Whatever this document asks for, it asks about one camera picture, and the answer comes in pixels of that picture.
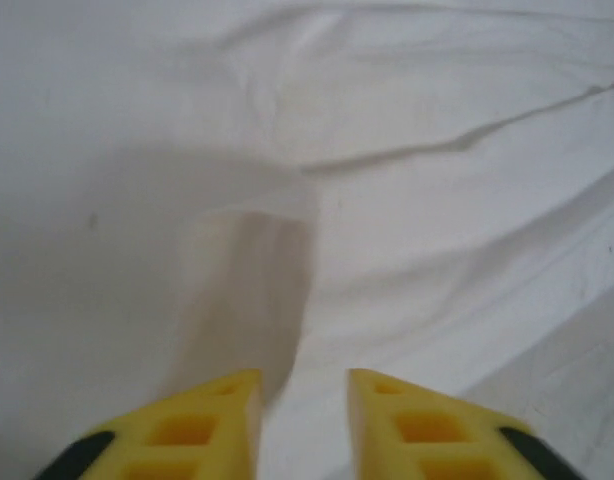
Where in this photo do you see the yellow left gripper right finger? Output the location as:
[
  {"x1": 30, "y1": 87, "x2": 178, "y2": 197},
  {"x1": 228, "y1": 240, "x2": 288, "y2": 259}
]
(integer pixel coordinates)
[{"x1": 347, "y1": 368, "x2": 586, "y2": 480}]

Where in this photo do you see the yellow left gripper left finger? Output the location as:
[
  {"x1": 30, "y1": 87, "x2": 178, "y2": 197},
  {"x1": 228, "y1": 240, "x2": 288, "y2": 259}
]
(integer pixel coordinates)
[{"x1": 34, "y1": 368, "x2": 263, "y2": 480}]

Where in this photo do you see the white t-shirt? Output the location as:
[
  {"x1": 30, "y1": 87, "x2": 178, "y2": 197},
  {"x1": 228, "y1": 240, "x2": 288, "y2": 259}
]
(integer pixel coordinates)
[{"x1": 0, "y1": 0, "x2": 614, "y2": 480}]

